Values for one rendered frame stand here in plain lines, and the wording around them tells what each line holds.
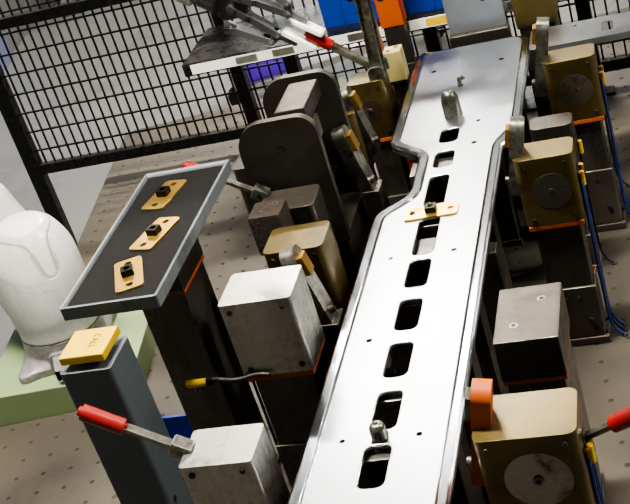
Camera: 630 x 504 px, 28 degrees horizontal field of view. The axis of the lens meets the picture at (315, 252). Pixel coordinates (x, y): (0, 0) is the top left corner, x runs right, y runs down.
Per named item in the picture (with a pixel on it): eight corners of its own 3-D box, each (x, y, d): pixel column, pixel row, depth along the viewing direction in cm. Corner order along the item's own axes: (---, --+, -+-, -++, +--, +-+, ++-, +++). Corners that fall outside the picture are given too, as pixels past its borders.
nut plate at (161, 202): (162, 210, 179) (159, 202, 179) (140, 211, 181) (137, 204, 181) (188, 180, 186) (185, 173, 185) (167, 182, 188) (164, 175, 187)
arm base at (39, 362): (17, 398, 226) (6, 373, 223) (27, 335, 245) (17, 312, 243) (115, 371, 225) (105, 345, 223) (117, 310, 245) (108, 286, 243)
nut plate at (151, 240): (150, 251, 169) (147, 243, 169) (128, 251, 171) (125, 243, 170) (181, 218, 175) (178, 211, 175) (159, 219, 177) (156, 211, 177)
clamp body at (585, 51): (643, 228, 227) (611, 53, 211) (577, 238, 231) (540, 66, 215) (642, 210, 233) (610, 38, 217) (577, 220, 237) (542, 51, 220)
